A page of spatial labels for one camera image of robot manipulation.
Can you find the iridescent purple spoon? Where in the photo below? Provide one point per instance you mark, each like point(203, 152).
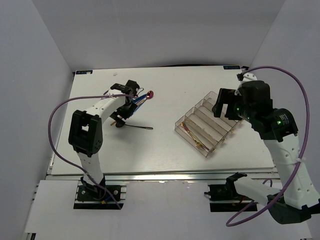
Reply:
point(150, 95)

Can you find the blue knife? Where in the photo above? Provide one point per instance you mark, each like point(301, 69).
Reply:
point(137, 100)

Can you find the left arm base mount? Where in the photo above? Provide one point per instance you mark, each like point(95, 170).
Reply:
point(86, 199)

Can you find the aluminium table rail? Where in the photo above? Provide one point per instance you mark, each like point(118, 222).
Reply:
point(206, 176)

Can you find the gold fork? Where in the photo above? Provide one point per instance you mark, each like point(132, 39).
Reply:
point(193, 137)

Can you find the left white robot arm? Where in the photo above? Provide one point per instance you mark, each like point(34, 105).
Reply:
point(86, 128)

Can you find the blue corner sticker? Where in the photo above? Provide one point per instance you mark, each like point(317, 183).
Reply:
point(84, 72)
point(231, 67)

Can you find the blue chopstick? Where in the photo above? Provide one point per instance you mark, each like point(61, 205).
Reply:
point(139, 104)

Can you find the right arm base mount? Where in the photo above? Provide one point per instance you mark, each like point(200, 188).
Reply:
point(221, 199)

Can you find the left blue corner sticker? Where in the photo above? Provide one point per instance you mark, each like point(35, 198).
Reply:
point(84, 72)

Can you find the right blue corner sticker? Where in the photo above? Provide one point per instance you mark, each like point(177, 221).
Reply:
point(231, 67)

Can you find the clear four-slot utensil organizer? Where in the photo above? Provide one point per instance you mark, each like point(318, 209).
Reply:
point(201, 129)

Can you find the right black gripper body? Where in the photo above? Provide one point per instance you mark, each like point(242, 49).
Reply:
point(244, 111)

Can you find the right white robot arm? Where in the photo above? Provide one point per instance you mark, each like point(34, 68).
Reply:
point(298, 199)

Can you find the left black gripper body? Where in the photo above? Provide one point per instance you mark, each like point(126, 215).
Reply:
point(125, 111)

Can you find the black spoon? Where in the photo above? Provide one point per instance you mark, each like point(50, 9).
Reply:
point(135, 126)

